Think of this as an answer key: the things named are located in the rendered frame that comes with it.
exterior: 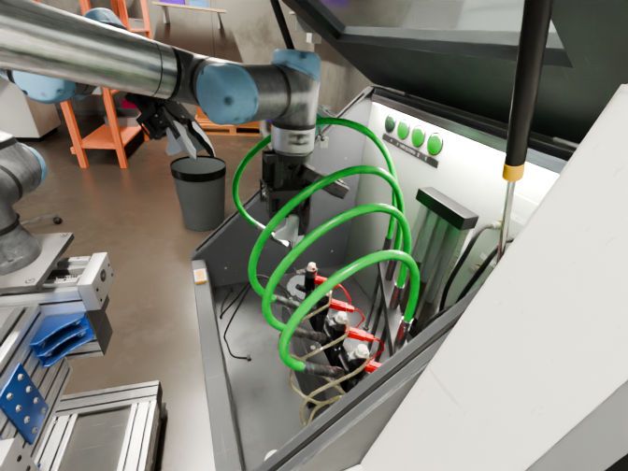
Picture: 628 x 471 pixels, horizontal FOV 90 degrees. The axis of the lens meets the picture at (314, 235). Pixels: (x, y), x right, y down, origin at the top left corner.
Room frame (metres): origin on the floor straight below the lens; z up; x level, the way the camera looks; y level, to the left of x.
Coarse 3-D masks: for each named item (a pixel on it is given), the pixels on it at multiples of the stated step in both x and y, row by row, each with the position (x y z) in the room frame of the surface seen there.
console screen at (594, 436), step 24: (624, 384) 0.16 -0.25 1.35; (600, 408) 0.15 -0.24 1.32; (624, 408) 0.15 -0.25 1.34; (576, 432) 0.15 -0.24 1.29; (600, 432) 0.14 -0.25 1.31; (624, 432) 0.14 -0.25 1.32; (552, 456) 0.15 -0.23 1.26; (576, 456) 0.14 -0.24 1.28; (600, 456) 0.13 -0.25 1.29; (624, 456) 0.13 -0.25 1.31
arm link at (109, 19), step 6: (90, 12) 0.76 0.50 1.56; (96, 12) 0.76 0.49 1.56; (102, 12) 0.77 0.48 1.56; (108, 12) 0.78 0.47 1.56; (90, 18) 0.75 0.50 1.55; (96, 18) 0.75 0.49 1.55; (102, 18) 0.76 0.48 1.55; (108, 18) 0.76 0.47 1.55; (114, 18) 0.78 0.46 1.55; (108, 24) 0.75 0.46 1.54; (114, 24) 0.76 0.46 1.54; (120, 24) 0.77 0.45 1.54; (126, 30) 0.78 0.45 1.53
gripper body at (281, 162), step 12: (264, 156) 0.53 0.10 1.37; (276, 156) 0.52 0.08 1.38; (288, 156) 0.52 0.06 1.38; (300, 156) 0.52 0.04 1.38; (264, 168) 0.53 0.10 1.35; (276, 168) 0.52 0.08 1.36; (288, 168) 0.54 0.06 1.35; (264, 180) 0.53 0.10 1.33; (276, 180) 0.52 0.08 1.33; (288, 180) 0.54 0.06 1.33; (300, 180) 0.54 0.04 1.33; (276, 192) 0.51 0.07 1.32; (288, 192) 0.52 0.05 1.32; (276, 204) 0.52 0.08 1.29; (300, 204) 0.53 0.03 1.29; (288, 216) 0.52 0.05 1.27
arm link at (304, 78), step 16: (288, 64) 0.52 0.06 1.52; (304, 64) 0.52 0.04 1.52; (320, 64) 0.55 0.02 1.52; (304, 80) 0.52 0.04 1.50; (320, 80) 0.55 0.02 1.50; (304, 96) 0.52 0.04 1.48; (288, 112) 0.50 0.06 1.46; (304, 112) 0.52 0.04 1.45; (288, 128) 0.52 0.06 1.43; (304, 128) 0.52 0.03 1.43
